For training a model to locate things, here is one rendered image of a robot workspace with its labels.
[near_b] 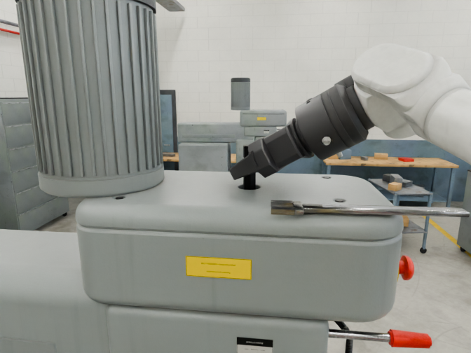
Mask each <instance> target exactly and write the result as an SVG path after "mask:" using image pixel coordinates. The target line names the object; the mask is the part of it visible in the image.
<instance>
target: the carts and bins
mask: <svg viewBox="0 0 471 353"><path fill-rule="evenodd" d="M368 182H369V183H371V182H372V183H373V184H376V185H377V186H379V187H381V188H383V189H384V190H386V191H388V192H389V193H392V194H393V195H394V196H393V203H392V204H393V205H394V206H399V201H400V195H429V196H428V207H431V203H432V195H433V192H430V191H427V190H425V189H423V188H420V187H418V186H416V185H413V184H412V183H413V181H410V180H406V179H403V178H402V177H401V176H400V175H398V174H383V178H382V179H368ZM402 217H403V223H404V228H403V231H402V234H406V233H423V243H422V247H421V248H420V252H421V253H422V254H424V253H425V252H426V251H427V249H426V248H425V246H426V240H427V234H428V224H429V219H430V217H429V216H427V217H426V218H425V228H424V229H423V228H421V227H420V226H418V225H417V224H415V223H414V222H412V221H410V220H409V218H408V216H402Z"/></svg>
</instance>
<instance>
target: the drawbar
mask: <svg viewBox="0 0 471 353"><path fill-rule="evenodd" d="M248 145H249V144H248ZM248 145H243V158H245V157H246V156H248V154H249V151H248ZM243 190H256V173H254V174H251V175H248V176H244V177H243Z"/></svg>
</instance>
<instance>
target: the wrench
mask: <svg viewBox="0 0 471 353"><path fill-rule="evenodd" d="M304 212H307V213H331V214H377V215H400V216H447V217H470V213H469V212H468V211H466V210H464V209H463V208H453V207H403V206H377V205H327V204H302V203H301V202H300V201H292V200H271V214H277V215H294V214H296V215H303V214H304Z"/></svg>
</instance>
